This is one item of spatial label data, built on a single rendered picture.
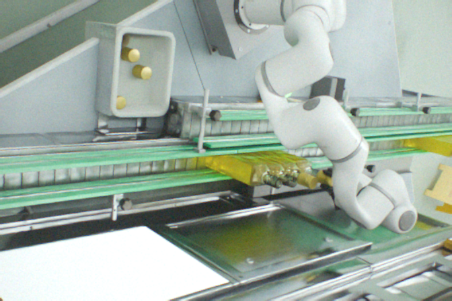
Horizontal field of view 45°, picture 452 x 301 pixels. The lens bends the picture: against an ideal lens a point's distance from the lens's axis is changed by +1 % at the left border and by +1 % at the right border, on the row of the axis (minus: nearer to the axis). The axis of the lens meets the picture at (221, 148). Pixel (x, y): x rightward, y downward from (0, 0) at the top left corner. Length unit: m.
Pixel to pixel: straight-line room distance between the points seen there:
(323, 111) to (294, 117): 0.06
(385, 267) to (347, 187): 0.32
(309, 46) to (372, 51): 1.21
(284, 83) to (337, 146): 0.17
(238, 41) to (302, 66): 0.50
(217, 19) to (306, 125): 0.56
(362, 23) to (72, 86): 1.20
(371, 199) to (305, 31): 0.39
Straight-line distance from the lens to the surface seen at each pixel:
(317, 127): 1.08
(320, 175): 1.51
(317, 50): 1.09
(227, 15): 1.54
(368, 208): 1.23
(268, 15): 1.49
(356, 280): 1.32
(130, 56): 1.42
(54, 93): 1.41
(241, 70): 1.75
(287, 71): 1.11
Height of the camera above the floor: 2.01
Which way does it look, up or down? 46 degrees down
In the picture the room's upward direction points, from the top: 112 degrees clockwise
